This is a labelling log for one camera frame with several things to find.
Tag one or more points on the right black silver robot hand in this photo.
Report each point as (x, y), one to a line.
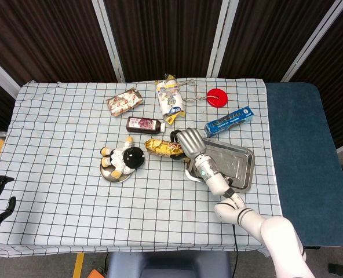
(191, 142)

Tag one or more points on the gold cracker packet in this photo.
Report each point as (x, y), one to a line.
(160, 147)

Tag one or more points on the black white plush toy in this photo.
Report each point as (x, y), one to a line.
(119, 157)

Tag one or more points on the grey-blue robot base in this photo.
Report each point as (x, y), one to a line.
(168, 265)

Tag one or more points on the blue toothpaste box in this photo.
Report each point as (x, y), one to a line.
(226, 122)

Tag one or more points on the rectangular metal tray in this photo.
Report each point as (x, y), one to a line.
(235, 162)

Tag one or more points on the white yellow snack bag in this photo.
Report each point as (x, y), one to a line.
(170, 98)

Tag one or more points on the red plastic disc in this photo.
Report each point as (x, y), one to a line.
(218, 98)

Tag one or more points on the dark brown small bottle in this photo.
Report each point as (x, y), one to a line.
(142, 125)

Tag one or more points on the silver red snack packet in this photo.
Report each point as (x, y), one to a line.
(125, 102)

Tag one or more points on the round metal plate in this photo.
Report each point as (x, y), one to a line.
(120, 179)

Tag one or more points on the checkered light blue tablecloth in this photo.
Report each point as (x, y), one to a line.
(73, 208)

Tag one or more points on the orange floor object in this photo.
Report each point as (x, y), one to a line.
(95, 273)

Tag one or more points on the small black floor box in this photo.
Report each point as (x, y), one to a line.
(336, 267)

